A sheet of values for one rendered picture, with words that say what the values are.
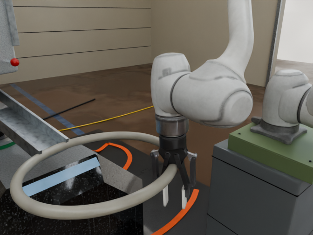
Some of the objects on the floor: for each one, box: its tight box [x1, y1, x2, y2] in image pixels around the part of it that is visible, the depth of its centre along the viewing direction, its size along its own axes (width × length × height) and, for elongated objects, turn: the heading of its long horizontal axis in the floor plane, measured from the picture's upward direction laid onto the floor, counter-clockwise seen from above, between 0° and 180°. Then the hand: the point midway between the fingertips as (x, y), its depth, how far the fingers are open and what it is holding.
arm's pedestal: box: [206, 138, 313, 235], centre depth 138 cm, size 50×50×80 cm
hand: (174, 196), depth 81 cm, fingers closed on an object, 5 cm apart
